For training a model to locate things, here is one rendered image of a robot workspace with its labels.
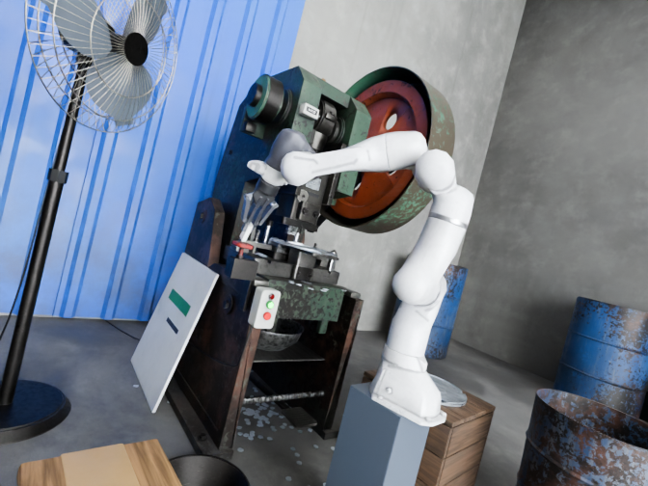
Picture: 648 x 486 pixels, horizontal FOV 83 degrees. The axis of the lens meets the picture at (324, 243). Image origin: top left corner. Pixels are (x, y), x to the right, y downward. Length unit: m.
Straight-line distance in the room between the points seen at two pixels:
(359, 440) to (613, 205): 3.75
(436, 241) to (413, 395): 0.41
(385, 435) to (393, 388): 0.12
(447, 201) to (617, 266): 3.39
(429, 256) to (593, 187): 3.63
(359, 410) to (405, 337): 0.25
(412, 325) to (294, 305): 0.57
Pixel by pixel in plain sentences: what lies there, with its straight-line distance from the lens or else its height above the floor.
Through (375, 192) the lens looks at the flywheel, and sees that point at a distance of 1.85.
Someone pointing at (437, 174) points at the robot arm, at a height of 1.08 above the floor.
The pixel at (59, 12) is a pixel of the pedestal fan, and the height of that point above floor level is 1.27.
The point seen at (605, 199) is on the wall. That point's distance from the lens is 4.50.
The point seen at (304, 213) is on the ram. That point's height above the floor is 0.92.
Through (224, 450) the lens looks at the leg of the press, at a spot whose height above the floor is 0.03.
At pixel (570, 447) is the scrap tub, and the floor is 0.39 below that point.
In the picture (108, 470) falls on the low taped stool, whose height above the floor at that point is 0.33.
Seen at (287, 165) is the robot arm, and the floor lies 1.02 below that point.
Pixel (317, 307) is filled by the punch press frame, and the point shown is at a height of 0.56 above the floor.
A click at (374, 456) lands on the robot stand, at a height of 0.32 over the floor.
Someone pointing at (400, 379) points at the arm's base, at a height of 0.53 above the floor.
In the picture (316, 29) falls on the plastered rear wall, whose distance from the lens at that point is 3.32.
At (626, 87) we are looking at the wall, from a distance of 4.89.
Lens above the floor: 0.86
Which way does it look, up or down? 1 degrees down
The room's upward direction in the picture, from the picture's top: 14 degrees clockwise
